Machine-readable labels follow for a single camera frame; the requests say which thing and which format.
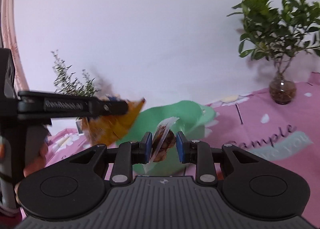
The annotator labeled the clear brown snack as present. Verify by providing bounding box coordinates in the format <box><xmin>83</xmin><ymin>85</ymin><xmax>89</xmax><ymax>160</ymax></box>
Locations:
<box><xmin>144</xmin><ymin>117</ymin><xmax>179</xmax><ymax>174</ymax></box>

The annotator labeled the leafy plant in glass vase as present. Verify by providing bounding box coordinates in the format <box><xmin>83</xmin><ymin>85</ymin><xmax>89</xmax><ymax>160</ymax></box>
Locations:
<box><xmin>232</xmin><ymin>0</ymin><xmax>319</xmax><ymax>105</ymax></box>

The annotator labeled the pink printed tablecloth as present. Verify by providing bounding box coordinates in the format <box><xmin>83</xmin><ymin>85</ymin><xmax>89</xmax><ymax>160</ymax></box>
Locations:
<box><xmin>19</xmin><ymin>71</ymin><xmax>320</xmax><ymax>227</ymax></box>

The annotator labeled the green plastic basket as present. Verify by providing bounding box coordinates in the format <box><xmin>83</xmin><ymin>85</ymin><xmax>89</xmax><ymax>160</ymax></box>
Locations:
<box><xmin>116</xmin><ymin>100</ymin><xmax>216</xmax><ymax>176</ymax></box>

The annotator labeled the thin plant in white pot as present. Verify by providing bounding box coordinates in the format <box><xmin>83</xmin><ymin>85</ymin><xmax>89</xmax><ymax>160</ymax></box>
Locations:
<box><xmin>51</xmin><ymin>50</ymin><xmax>100</xmax><ymax>96</ymax></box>

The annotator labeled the orange snack bag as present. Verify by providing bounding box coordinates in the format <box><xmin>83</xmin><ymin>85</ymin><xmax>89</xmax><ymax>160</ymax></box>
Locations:
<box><xmin>81</xmin><ymin>98</ymin><xmax>145</xmax><ymax>146</ymax></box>

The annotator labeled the small digital clock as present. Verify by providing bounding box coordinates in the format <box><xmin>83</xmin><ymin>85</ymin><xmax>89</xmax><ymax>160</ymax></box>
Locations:
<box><xmin>75</xmin><ymin>119</ymin><xmax>84</xmax><ymax>134</ymax></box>

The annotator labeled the pink curtain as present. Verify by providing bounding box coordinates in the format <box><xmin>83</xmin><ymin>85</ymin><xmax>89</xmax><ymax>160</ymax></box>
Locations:
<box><xmin>1</xmin><ymin>0</ymin><xmax>29</xmax><ymax>91</ymax></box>

